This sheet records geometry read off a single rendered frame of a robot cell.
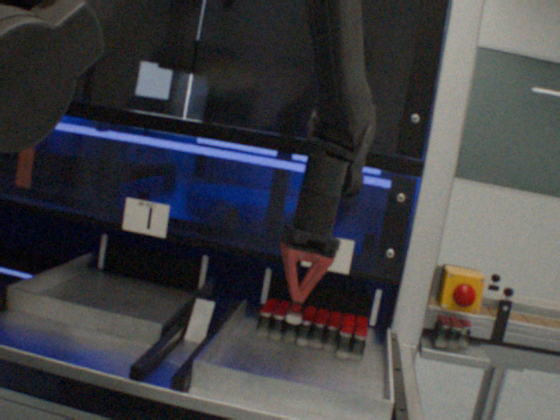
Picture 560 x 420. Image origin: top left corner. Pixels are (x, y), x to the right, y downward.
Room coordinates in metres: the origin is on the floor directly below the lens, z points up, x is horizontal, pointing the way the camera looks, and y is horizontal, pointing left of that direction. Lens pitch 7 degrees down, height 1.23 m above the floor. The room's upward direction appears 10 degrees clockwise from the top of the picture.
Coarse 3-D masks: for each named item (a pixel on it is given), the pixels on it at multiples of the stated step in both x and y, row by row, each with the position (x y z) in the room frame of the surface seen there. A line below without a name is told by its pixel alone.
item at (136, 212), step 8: (128, 200) 1.19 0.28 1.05; (136, 200) 1.19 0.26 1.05; (128, 208) 1.19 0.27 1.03; (136, 208) 1.19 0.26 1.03; (144, 208) 1.19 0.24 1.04; (152, 208) 1.19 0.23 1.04; (160, 208) 1.19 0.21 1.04; (168, 208) 1.18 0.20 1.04; (128, 216) 1.19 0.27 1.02; (136, 216) 1.19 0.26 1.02; (144, 216) 1.19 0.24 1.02; (152, 216) 1.19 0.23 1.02; (160, 216) 1.18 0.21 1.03; (128, 224) 1.19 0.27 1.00; (136, 224) 1.19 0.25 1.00; (144, 224) 1.19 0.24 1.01; (152, 224) 1.19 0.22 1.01; (160, 224) 1.18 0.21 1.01; (144, 232) 1.19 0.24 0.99; (152, 232) 1.19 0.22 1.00; (160, 232) 1.18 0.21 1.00
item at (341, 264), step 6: (342, 240) 1.15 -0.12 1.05; (342, 246) 1.15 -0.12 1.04; (348, 246) 1.15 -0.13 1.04; (342, 252) 1.15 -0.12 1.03; (348, 252) 1.14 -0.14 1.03; (336, 258) 1.15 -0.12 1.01; (342, 258) 1.15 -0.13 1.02; (348, 258) 1.14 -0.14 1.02; (306, 264) 1.15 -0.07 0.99; (336, 264) 1.15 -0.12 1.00; (342, 264) 1.15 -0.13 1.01; (348, 264) 1.14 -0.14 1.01; (330, 270) 1.15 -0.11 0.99; (336, 270) 1.15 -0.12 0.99; (342, 270) 1.15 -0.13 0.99; (348, 270) 1.14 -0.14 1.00
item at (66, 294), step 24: (72, 264) 1.18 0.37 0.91; (24, 288) 1.00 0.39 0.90; (48, 288) 1.08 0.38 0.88; (72, 288) 1.11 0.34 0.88; (96, 288) 1.14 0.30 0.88; (120, 288) 1.17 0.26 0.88; (144, 288) 1.20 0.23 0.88; (168, 288) 1.24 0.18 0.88; (24, 312) 0.94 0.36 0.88; (48, 312) 0.94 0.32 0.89; (72, 312) 0.93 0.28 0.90; (96, 312) 0.93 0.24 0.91; (120, 312) 1.03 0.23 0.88; (144, 312) 1.06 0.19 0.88; (168, 312) 1.08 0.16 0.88; (120, 336) 0.92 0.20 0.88; (144, 336) 0.92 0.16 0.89
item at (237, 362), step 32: (256, 320) 1.13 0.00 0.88; (224, 352) 0.94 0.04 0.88; (256, 352) 0.96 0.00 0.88; (288, 352) 0.99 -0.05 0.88; (320, 352) 1.01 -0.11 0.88; (384, 352) 1.05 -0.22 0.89; (192, 384) 0.80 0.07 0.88; (224, 384) 0.79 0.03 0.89; (256, 384) 0.79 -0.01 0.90; (288, 384) 0.78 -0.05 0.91; (320, 384) 0.87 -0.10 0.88; (352, 384) 0.89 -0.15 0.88; (384, 384) 0.91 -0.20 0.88; (352, 416) 0.77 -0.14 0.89; (384, 416) 0.77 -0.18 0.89
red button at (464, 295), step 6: (456, 288) 1.10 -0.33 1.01; (462, 288) 1.09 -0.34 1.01; (468, 288) 1.09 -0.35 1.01; (456, 294) 1.09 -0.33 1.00; (462, 294) 1.09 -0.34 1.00; (468, 294) 1.09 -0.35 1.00; (474, 294) 1.09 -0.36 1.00; (456, 300) 1.09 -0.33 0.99; (462, 300) 1.09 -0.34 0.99; (468, 300) 1.09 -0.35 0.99; (474, 300) 1.09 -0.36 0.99; (462, 306) 1.09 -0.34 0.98
